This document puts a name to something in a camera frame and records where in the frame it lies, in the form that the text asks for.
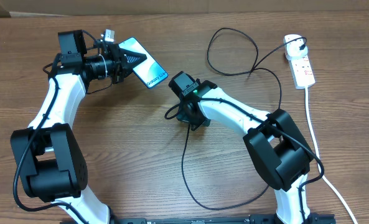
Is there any cardboard backdrop panel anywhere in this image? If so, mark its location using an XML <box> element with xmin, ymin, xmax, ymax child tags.
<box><xmin>0</xmin><ymin>0</ymin><xmax>369</xmax><ymax>17</ymax></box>

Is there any blue Galaxy smartphone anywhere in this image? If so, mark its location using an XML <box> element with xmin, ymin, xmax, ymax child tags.
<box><xmin>118</xmin><ymin>37</ymin><xmax>168</xmax><ymax>88</ymax></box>

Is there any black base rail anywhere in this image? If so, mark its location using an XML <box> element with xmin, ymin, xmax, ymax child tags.
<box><xmin>110</xmin><ymin>213</ymin><xmax>336</xmax><ymax>224</ymax></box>

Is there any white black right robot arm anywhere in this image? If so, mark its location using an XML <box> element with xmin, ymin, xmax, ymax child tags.
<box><xmin>169</xmin><ymin>72</ymin><xmax>317</xmax><ymax>223</ymax></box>

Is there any black USB charging cable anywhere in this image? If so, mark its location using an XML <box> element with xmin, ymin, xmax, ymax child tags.
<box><xmin>180</xmin><ymin>27</ymin><xmax>308</xmax><ymax>211</ymax></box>

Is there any white power strip cord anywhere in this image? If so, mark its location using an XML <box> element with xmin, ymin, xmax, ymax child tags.
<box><xmin>304</xmin><ymin>86</ymin><xmax>358</xmax><ymax>224</ymax></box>

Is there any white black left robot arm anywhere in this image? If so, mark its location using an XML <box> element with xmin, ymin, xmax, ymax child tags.
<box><xmin>10</xmin><ymin>30</ymin><xmax>147</xmax><ymax>223</ymax></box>

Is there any white USB charger plug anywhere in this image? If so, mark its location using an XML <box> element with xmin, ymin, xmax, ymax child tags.
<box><xmin>283</xmin><ymin>34</ymin><xmax>308</xmax><ymax>61</ymax></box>

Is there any white power strip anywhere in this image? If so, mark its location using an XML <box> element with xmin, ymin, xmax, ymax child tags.
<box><xmin>288</xmin><ymin>54</ymin><xmax>315</xmax><ymax>89</ymax></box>

